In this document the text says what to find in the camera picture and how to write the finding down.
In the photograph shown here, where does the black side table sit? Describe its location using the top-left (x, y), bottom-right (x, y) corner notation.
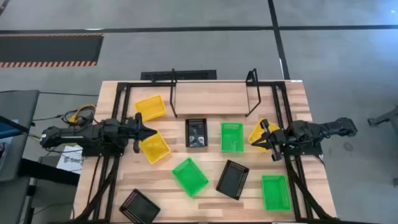
top-left (17, 157), bottom-right (80, 187)

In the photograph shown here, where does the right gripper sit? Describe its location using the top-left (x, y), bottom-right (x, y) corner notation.
top-left (250, 118), bottom-right (290, 162)

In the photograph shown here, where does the black cable bundle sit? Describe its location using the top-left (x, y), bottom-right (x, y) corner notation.
top-left (30, 107), bottom-right (103, 129)

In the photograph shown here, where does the dark hazard-striped floor mat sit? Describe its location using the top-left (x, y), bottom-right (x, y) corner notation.
top-left (0, 33), bottom-right (104, 68)

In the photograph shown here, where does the black plastic basket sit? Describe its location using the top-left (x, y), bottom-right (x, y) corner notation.
top-left (119, 188), bottom-right (162, 224)
top-left (185, 118), bottom-right (208, 148)
top-left (215, 159), bottom-right (250, 201)

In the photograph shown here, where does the black floor vent grille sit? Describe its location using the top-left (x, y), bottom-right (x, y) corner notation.
top-left (140, 70), bottom-right (218, 81)

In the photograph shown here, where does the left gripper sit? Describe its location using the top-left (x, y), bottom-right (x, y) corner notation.
top-left (126, 112), bottom-right (158, 154)

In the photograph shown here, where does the black metal table frame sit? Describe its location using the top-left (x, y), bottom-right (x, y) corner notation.
top-left (73, 80), bottom-right (340, 223)

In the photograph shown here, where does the white printed paper sheet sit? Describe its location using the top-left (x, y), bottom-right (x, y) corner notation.
top-left (55, 145), bottom-right (84, 175)

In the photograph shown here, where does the black chair base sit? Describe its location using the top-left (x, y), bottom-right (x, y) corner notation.
top-left (367, 105), bottom-right (398, 131)

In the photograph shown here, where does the yellow plastic basket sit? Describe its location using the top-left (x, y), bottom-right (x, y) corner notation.
top-left (248, 118), bottom-right (281, 153)
top-left (139, 133), bottom-right (172, 165)
top-left (134, 94), bottom-right (167, 123)

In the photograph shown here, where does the grey desk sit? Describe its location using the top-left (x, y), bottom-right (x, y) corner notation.
top-left (0, 90), bottom-right (40, 183)

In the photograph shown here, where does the wooden shelf with black frame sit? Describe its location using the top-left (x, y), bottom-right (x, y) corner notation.
top-left (169, 68), bottom-right (262, 119)

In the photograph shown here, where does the yellow cable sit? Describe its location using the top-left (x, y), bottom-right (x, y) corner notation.
top-left (68, 104), bottom-right (97, 124)

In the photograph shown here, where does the green plastic basket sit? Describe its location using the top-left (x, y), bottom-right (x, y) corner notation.
top-left (220, 122), bottom-right (244, 153)
top-left (261, 174), bottom-right (292, 212)
top-left (171, 157), bottom-right (210, 198)

